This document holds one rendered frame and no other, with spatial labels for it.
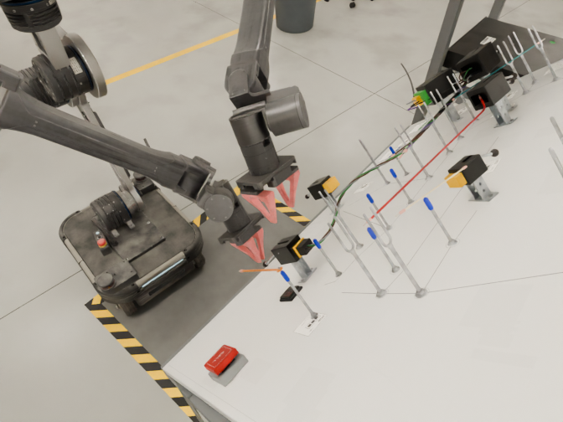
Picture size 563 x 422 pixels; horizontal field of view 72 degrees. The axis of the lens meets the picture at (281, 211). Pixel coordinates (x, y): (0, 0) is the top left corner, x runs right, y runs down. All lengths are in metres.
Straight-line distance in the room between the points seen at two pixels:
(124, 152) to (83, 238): 1.40
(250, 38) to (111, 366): 1.61
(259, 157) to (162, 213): 1.48
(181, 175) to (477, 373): 0.61
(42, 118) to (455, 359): 0.67
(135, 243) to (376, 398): 1.65
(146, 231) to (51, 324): 0.63
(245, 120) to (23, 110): 0.34
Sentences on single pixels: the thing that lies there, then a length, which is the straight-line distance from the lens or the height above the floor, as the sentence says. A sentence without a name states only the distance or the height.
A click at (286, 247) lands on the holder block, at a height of 1.13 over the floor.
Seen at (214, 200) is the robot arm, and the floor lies 1.21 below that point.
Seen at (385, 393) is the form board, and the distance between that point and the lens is 0.47.
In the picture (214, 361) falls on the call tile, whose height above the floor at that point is 1.10.
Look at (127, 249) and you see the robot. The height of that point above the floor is 0.26.
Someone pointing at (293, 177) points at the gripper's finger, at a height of 1.27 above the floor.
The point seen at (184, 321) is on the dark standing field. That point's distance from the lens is 2.00.
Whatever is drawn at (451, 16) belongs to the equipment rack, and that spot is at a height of 1.25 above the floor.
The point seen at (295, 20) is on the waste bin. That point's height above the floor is 0.13.
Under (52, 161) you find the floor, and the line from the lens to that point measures 3.07.
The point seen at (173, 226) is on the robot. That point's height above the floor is 0.24.
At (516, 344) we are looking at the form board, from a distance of 0.45.
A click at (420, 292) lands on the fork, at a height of 1.30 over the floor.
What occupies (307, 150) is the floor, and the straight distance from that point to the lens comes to 2.74.
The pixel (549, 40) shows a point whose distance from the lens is 1.77.
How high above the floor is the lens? 1.76
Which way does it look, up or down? 49 degrees down
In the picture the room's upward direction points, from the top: straight up
